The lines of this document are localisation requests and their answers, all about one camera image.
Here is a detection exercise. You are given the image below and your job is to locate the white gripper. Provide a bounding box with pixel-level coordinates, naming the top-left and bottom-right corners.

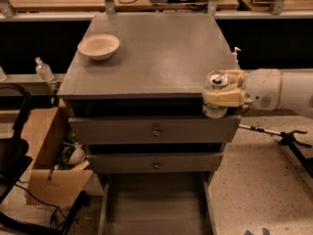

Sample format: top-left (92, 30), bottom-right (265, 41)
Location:
top-left (202, 70), bottom-right (282, 111)

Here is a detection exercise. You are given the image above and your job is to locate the silver 7up can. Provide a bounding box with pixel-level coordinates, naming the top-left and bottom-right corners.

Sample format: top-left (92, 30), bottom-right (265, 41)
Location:
top-left (202, 71), bottom-right (238, 118)

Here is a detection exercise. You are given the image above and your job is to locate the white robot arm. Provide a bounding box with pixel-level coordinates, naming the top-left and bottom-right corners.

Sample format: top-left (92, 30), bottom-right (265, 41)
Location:
top-left (202, 69), bottom-right (313, 118)

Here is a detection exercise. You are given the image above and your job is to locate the grey top drawer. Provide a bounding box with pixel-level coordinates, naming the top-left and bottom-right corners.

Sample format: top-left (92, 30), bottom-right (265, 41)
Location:
top-left (69, 116), bottom-right (241, 145)

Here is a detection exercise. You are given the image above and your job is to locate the grey middle drawer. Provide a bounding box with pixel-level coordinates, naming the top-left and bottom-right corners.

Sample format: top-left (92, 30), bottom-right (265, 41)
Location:
top-left (87, 153), bottom-right (223, 173)

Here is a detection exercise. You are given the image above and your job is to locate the grey drawer cabinet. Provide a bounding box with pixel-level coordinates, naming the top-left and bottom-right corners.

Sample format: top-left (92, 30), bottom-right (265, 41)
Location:
top-left (56, 12), bottom-right (252, 235)

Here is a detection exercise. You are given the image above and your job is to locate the grey open bottom drawer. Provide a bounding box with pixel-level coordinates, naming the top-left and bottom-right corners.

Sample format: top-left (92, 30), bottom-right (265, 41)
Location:
top-left (97, 172), bottom-right (214, 235)

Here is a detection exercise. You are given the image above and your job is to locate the white pump dispenser bottle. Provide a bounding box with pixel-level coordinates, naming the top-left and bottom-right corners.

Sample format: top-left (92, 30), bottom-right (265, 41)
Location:
top-left (232, 46), bottom-right (242, 64)

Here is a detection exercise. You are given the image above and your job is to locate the black reacher grabber tool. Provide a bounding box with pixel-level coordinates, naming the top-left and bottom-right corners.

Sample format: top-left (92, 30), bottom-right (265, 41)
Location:
top-left (239, 124), bottom-right (313, 177)

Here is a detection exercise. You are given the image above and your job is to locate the white bowl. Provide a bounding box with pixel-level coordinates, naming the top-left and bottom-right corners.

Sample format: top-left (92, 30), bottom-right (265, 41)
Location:
top-left (77, 34), bottom-right (120, 61)

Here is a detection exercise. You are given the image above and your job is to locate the white cup in box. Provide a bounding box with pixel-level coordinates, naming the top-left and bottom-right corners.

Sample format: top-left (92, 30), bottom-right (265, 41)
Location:
top-left (68, 143), bottom-right (86, 165)

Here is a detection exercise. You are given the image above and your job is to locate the clear sanitizer bottle left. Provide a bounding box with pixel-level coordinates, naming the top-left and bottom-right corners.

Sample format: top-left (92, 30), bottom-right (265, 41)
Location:
top-left (35, 57), bottom-right (55, 81)

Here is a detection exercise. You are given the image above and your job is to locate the brown cardboard box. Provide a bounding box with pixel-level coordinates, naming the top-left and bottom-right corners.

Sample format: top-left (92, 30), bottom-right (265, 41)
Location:
top-left (22, 108), bottom-right (92, 207)

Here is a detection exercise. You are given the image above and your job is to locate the black chair frame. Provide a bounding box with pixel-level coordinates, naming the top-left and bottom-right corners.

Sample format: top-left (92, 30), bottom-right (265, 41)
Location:
top-left (0, 83), bottom-right (32, 203)

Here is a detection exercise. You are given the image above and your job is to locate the black floor cable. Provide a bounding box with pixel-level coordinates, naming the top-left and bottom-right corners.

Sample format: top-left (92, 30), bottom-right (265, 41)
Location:
top-left (13, 183), bottom-right (79, 230)

